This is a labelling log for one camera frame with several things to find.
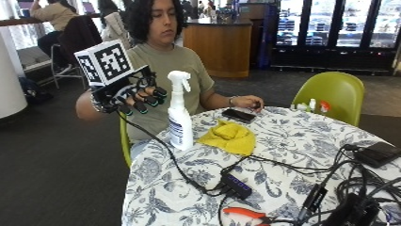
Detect black smartphone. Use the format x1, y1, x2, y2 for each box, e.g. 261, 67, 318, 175
221, 107, 257, 124

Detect the person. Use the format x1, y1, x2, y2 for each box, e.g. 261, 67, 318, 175
73, 0, 265, 161

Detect green plastic chair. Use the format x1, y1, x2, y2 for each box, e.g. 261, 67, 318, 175
290, 71, 366, 127
117, 112, 134, 170

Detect yellow cloth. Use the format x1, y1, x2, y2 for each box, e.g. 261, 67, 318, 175
195, 119, 258, 157

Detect white cube with black markers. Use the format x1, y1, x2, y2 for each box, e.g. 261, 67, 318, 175
73, 39, 136, 88

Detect small orange capped bottle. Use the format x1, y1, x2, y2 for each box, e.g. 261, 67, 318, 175
318, 100, 331, 115

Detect wooden counter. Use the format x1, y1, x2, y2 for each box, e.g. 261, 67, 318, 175
181, 18, 253, 79

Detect beige jacket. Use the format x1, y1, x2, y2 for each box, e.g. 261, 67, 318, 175
100, 11, 133, 49

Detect dark backpack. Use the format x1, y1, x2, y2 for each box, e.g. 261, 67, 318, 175
16, 75, 54, 105

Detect dark jacket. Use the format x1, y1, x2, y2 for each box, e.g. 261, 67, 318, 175
56, 14, 104, 65

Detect black usb hub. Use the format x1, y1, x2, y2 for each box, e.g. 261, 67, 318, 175
219, 172, 254, 201

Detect glass door cooler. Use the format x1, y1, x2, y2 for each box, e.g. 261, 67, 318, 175
269, 0, 401, 73

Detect white round column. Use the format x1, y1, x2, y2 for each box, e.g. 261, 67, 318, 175
0, 26, 29, 120

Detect black flat box device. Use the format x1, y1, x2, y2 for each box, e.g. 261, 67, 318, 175
351, 140, 401, 169

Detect black glove cable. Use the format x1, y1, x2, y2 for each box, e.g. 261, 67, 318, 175
114, 111, 223, 197

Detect metal frame chair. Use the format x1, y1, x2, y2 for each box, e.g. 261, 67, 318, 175
49, 42, 88, 91

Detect thin black hub cable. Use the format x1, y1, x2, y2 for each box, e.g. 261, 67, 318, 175
222, 153, 339, 177

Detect black cable adapter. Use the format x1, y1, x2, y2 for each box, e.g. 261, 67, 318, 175
295, 184, 329, 221

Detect orange handled pliers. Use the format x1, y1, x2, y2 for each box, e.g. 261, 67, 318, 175
221, 206, 274, 226

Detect bundle of black cables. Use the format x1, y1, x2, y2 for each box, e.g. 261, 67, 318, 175
291, 142, 401, 226

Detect black camera device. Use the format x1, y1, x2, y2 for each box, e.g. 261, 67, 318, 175
323, 192, 382, 226

